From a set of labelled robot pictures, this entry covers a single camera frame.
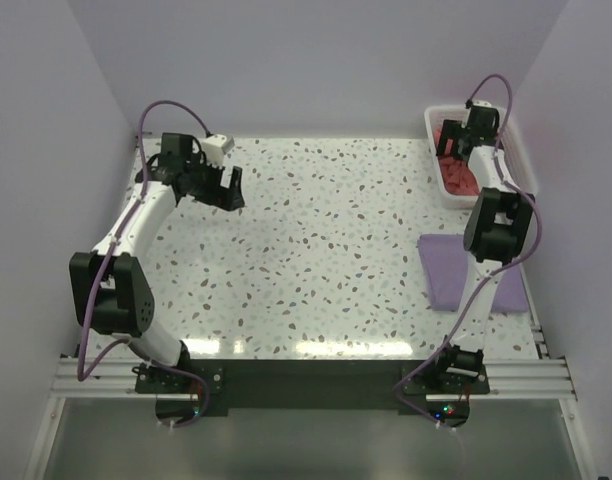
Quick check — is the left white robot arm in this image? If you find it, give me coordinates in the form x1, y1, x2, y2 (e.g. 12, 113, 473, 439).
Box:
69, 133, 245, 392

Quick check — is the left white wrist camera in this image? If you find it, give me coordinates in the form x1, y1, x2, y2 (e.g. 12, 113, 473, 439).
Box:
200, 134, 235, 168

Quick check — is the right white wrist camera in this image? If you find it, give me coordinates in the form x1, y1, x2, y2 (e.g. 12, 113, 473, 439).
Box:
465, 100, 497, 113

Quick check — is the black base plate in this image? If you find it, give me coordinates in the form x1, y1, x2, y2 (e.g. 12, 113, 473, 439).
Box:
132, 359, 490, 426

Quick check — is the folded purple t shirt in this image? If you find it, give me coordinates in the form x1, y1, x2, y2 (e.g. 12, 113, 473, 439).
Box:
417, 234, 530, 314

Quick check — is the red t shirt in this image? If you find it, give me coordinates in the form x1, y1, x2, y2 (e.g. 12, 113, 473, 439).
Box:
438, 155, 480, 196

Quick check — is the white plastic basket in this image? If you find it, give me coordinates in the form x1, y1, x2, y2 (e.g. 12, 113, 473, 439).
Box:
424, 104, 538, 209

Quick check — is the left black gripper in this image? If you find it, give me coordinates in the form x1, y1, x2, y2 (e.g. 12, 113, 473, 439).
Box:
184, 154, 244, 211

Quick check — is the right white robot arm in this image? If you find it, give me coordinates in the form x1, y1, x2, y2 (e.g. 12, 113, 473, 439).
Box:
420, 100, 533, 394

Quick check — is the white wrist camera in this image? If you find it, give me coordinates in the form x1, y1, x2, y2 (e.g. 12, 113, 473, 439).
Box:
465, 100, 497, 113
200, 134, 235, 168

